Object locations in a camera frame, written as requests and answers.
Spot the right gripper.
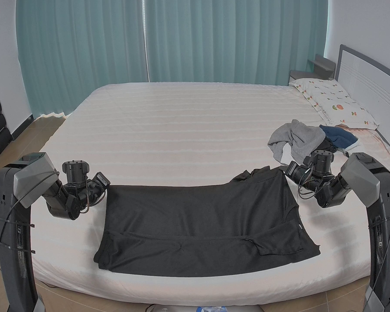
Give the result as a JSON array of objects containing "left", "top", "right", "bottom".
[{"left": 286, "top": 161, "right": 313, "bottom": 183}]

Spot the pile of clothes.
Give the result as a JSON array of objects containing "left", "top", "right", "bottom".
[{"left": 267, "top": 120, "right": 360, "bottom": 167}]

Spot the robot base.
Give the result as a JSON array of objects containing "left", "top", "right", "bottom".
[{"left": 148, "top": 302, "right": 257, "bottom": 312}]

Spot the white printed pillow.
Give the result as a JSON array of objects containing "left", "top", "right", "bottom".
[{"left": 289, "top": 78, "right": 379, "bottom": 130}]

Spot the black T-shirt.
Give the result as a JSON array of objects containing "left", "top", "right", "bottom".
[{"left": 93, "top": 166, "right": 321, "bottom": 277}]

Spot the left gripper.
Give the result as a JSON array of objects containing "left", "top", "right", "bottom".
[{"left": 85, "top": 172, "right": 112, "bottom": 205}]

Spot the bed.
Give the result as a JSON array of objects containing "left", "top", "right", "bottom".
[{"left": 29, "top": 44, "right": 390, "bottom": 305}]

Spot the blue-green curtain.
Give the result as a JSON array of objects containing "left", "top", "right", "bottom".
[
  {"left": 144, "top": 0, "right": 331, "bottom": 86},
  {"left": 16, "top": 0, "right": 149, "bottom": 118}
]

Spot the grey bedside table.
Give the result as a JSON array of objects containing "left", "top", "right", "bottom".
[{"left": 289, "top": 54, "right": 336, "bottom": 86}]

